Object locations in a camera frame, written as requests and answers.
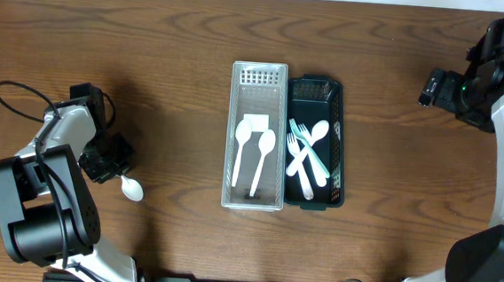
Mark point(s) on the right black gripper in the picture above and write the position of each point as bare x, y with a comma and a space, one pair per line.
444, 97

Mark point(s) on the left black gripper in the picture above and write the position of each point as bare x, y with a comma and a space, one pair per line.
108, 165

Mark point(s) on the white plastic spoon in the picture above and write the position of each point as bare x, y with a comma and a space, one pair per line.
243, 134
266, 144
132, 189
302, 156

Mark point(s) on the white plastic fork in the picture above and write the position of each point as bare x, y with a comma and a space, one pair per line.
303, 134
320, 179

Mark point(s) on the white plastic fork slanted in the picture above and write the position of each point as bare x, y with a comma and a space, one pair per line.
294, 149

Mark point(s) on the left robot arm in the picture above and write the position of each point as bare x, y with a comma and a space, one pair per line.
47, 213

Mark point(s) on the black plastic mesh tray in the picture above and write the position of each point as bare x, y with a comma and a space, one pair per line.
312, 98

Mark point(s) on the clear plastic mesh tray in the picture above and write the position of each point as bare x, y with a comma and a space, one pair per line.
259, 95

